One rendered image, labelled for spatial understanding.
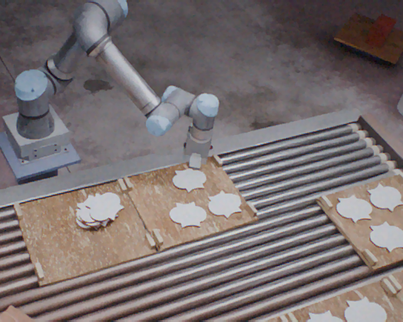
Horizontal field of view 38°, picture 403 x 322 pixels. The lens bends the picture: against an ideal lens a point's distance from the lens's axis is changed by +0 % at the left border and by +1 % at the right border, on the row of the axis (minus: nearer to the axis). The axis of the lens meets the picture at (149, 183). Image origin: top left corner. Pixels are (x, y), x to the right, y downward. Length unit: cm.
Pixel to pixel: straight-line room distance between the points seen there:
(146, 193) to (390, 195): 97
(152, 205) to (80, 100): 196
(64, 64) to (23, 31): 246
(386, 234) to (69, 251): 116
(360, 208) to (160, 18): 299
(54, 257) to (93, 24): 77
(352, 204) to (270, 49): 264
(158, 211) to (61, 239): 37
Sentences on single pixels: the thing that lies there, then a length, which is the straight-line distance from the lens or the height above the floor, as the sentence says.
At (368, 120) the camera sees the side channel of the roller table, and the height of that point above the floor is 95.
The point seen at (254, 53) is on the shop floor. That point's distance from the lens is 473.
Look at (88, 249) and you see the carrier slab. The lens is 199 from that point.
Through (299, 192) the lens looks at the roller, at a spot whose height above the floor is 91.
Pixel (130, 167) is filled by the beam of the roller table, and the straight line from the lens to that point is 228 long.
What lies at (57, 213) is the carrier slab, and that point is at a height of 94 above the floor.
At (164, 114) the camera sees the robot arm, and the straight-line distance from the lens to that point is 190.
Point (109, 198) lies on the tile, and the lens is 204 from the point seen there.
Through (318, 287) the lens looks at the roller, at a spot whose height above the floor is 92.
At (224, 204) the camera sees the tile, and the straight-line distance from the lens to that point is 217.
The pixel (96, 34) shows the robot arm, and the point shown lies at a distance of 188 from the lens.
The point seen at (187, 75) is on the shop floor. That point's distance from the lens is 433.
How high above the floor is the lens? 255
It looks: 47 degrees down
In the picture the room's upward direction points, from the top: 9 degrees clockwise
